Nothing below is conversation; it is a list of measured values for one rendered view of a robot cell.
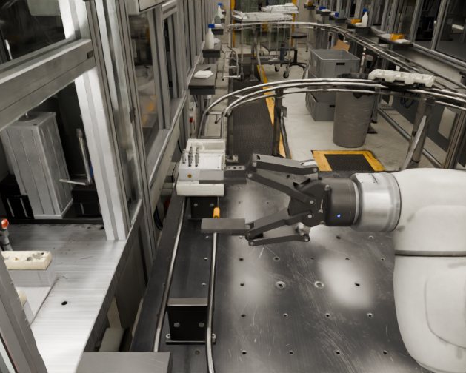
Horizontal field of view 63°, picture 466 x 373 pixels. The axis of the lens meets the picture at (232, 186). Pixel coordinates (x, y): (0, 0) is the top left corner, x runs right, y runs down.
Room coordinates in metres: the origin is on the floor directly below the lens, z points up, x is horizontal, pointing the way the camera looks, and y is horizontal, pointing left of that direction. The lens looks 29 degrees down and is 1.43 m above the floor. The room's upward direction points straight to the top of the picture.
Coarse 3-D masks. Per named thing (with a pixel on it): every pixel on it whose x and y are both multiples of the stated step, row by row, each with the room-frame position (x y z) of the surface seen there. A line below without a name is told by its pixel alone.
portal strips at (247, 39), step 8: (240, 0) 8.77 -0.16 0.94; (248, 0) 8.78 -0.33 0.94; (256, 0) 8.80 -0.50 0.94; (272, 0) 8.80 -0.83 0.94; (280, 0) 8.80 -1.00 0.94; (288, 0) 8.79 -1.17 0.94; (240, 8) 8.77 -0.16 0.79; (248, 8) 8.78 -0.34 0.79; (256, 8) 8.80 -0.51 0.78; (256, 24) 8.80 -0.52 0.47; (272, 24) 8.80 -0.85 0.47; (280, 24) 8.81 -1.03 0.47; (288, 24) 8.80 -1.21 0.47; (240, 32) 8.77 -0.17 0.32; (248, 32) 8.79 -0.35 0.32; (256, 32) 8.81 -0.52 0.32; (272, 32) 8.79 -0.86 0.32; (280, 32) 8.82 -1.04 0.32; (288, 32) 8.80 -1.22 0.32; (240, 40) 8.77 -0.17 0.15; (248, 40) 8.79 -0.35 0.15; (256, 40) 8.81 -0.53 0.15; (272, 40) 8.79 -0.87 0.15; (280, 40) 8.82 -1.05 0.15; (288, 40) 8.80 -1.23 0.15
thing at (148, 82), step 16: (128, 16) 1.02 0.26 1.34; (144, 16) 1.21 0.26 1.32; (144, 32) 1.19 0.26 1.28; (144, 48) 1.17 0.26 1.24; (144, 64) 1.14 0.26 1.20; (144, 80) 1.12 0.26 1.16; (144, 96) 1.10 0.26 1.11; (160, 96) 1.34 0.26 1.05; (144, 112) 1.07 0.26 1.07; (160, 112) 1.31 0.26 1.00; (144, 128) 1.05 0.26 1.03; (160, 128) 1.28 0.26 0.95; (144, 144) 1.03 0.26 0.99
